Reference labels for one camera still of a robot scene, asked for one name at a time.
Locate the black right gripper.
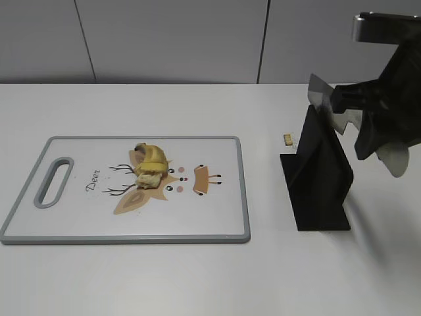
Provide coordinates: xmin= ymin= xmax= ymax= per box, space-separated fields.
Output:
xmin=330 ymin=41 xmax=420 ymax=160

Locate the white-handled kitchen knife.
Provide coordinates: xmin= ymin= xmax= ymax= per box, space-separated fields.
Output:
xmin=307 ymin=74 xmax=409 ymax=178

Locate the small banana slice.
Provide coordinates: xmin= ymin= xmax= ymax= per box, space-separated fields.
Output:
xmin=284 ymin=134 xmax=293 ymax=146

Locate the partly peeled banana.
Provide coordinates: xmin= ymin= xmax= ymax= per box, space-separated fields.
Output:
xmin=134 ymin=143 xmax=168 ymax=190

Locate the black knife stand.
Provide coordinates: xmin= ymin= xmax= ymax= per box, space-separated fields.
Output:
xmin=280 ymin=105 xmax=354 ymax=231

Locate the white deer cutting board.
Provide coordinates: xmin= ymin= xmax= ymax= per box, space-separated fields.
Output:
xmin=1 ymin=136 xmax=251 ymax=244

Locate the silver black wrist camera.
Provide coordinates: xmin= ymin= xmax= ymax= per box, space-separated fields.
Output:
xmin=352 ymin=12 xmax=420 ymax=45

